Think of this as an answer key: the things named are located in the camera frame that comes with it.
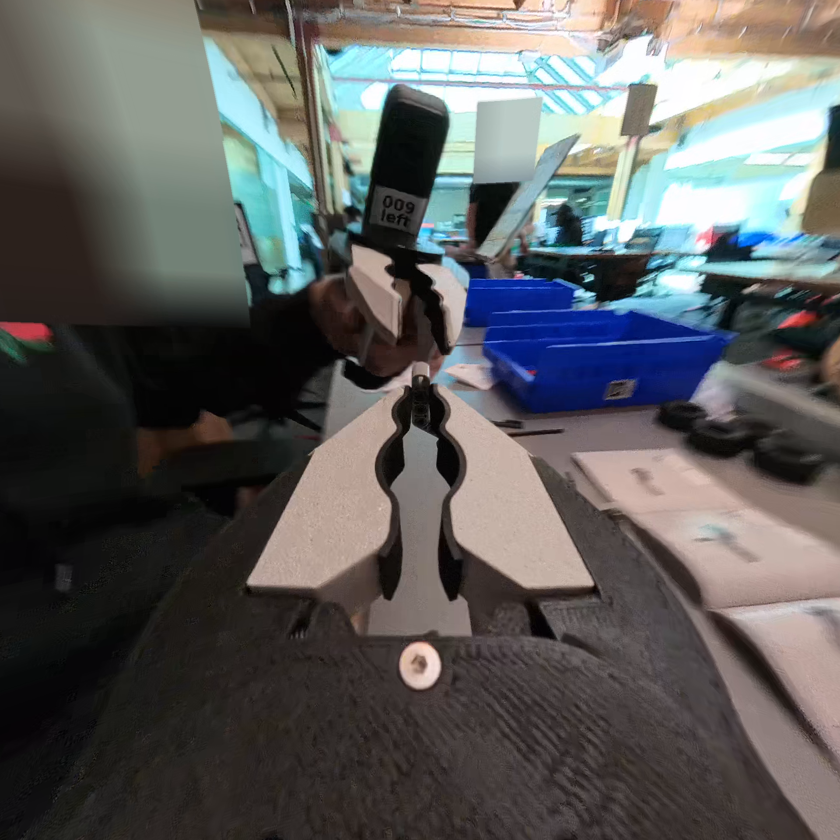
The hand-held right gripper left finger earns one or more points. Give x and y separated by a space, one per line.
328 512

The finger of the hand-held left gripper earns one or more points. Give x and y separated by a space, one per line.
374 295
453 295

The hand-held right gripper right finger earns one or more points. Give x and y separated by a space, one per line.
518 512

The grey toothed toy brick beam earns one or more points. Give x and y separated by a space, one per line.
423 407

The person's left forearm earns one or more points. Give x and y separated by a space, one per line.
229 354

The grey desk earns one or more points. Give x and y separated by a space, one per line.
610 430

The person's left hand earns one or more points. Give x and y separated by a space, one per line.
341 315

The black toy axle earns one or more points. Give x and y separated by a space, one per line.
538 432

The black toy beam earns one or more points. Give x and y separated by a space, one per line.
506 424

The grey board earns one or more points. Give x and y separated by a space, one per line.
525 197

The open instruction booklet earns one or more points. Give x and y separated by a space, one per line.
656 499

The blue tagged storage bin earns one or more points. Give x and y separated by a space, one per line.
590 367

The person's black printed sweatshirt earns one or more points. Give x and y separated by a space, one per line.
98 525

